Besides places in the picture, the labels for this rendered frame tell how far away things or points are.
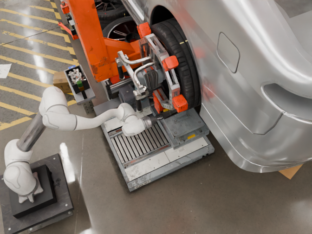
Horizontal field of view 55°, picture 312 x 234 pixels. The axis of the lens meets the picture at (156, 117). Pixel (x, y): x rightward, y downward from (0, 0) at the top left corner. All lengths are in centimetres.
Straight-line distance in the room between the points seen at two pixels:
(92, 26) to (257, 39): 133
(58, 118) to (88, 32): 74
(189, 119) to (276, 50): 158
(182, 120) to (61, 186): 116
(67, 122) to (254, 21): 118
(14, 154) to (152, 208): 114
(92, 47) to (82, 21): 25
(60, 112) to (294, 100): 127
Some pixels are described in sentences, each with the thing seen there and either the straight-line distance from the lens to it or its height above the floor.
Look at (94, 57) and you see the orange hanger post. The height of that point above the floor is 80.
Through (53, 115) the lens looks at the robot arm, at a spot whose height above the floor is 105.
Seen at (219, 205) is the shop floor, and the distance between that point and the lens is 260.
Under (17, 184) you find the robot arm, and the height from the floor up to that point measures 60.
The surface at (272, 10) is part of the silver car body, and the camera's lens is 133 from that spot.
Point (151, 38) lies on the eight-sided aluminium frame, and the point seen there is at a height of 111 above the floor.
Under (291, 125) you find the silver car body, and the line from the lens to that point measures 137.
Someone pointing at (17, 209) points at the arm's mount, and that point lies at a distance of 244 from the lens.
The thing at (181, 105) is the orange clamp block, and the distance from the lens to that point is 195.
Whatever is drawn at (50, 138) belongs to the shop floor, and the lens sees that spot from 308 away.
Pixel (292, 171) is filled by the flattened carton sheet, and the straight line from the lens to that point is 286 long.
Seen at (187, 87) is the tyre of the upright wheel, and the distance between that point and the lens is 193.
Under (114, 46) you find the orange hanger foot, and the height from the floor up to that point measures 81.
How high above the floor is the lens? 245
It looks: 56 degrees down
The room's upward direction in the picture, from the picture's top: 6 degrees counter-clockwise
